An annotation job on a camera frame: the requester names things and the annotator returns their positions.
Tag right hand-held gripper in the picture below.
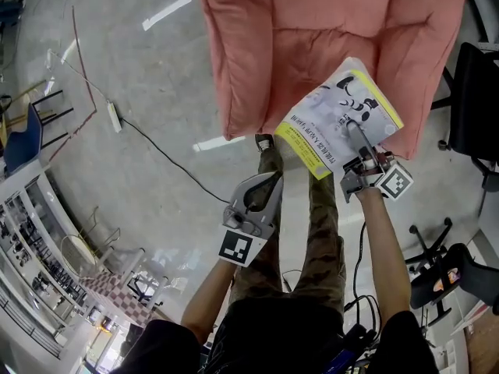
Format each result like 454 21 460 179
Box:
339 119 413 203

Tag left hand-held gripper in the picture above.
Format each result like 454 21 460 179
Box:
218 171 284 268

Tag grey and yellow book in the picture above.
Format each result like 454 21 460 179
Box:
274 56 405 181

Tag pink cushioned armchair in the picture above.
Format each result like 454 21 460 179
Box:
196 0 472 161

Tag person's left forearm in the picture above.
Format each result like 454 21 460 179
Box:
179 261 239 326

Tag person's right forearm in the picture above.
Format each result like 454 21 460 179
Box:
356 191 412 315

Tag person's left shoe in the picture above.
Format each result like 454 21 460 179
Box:
255 133 274 153

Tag person's camouflage trousers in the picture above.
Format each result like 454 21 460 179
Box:
228 146 348 319

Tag person's black shirt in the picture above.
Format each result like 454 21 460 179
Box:
120 298 426 374

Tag white power strip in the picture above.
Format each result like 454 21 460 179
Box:
107 101 122 133

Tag pink and orange toy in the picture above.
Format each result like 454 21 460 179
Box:
432 269 461 294

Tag pink checkered tablecloth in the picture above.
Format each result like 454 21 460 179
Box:
80 273 157 326

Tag black mesh office chair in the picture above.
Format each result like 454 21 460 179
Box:
405 216 499 319

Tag white glass cabinet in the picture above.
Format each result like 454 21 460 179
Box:
0 165 102 360

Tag blue chair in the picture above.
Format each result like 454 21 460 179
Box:
2 90 75 175

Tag black power cable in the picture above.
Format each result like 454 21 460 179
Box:
119 117 231 204

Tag white table frame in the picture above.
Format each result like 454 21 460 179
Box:
99 247 168 311

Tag yellow wire chair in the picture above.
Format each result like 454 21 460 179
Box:
60 206 122 276

